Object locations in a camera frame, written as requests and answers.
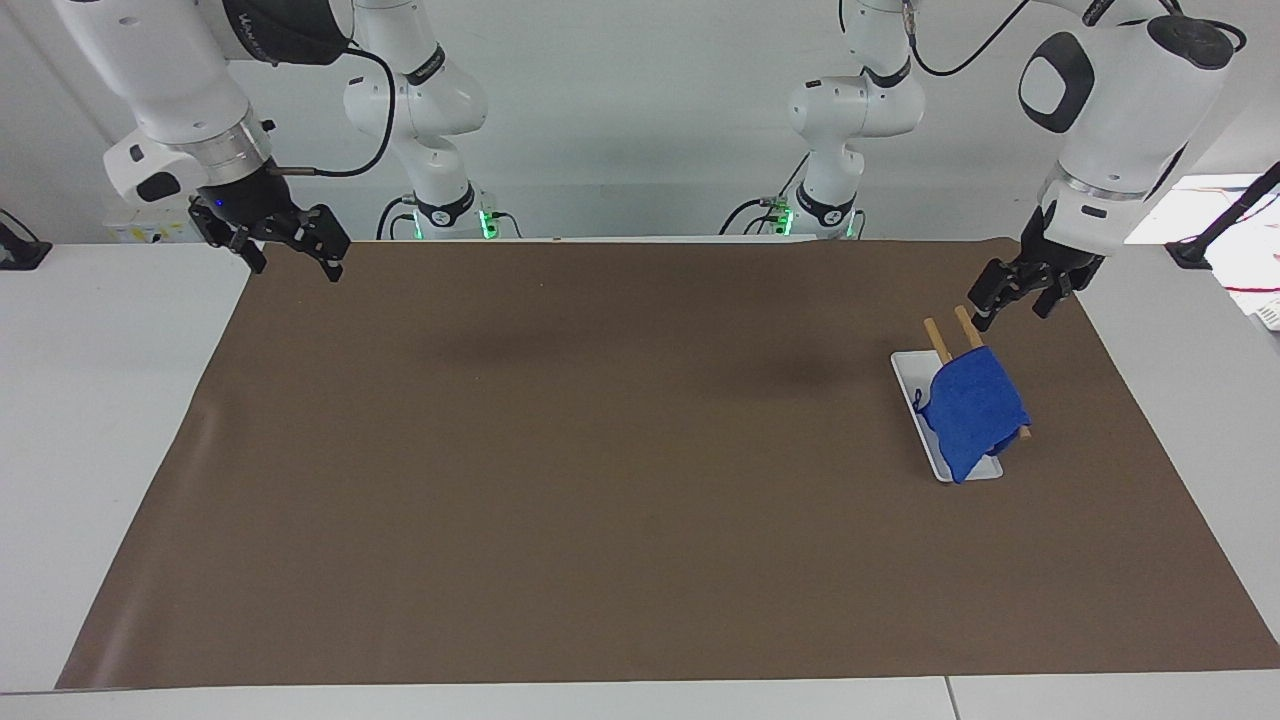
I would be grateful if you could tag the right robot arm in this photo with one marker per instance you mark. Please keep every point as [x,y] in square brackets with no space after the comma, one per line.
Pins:
[170,70]

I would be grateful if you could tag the wooden towel rack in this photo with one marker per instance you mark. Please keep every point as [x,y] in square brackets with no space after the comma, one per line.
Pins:
[938,340]

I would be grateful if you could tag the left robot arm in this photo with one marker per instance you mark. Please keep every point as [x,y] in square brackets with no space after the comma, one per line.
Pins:
[1120,130]

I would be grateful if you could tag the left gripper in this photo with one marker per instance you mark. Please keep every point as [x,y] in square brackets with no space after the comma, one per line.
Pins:
[1055,258]

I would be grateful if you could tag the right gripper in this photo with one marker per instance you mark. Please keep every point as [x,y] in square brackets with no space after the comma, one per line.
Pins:
[245,205]

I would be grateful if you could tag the black stand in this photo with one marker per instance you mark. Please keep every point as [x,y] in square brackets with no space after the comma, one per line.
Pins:
[1215,228]
[20,252]

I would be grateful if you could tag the white rectangular tray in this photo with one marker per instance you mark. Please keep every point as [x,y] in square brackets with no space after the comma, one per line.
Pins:
[915,390]

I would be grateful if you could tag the blue towel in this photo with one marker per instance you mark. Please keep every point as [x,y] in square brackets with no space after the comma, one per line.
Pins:
[972,410]

